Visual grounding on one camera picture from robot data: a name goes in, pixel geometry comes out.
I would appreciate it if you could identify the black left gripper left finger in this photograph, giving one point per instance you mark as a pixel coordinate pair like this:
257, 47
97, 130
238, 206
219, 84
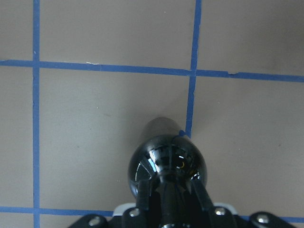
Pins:
143, 196

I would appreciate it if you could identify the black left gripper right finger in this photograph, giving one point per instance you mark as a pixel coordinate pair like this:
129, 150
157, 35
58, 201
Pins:
200, 195

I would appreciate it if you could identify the dark glass wine bottle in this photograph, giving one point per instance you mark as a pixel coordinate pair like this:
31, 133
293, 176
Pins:
169, 160

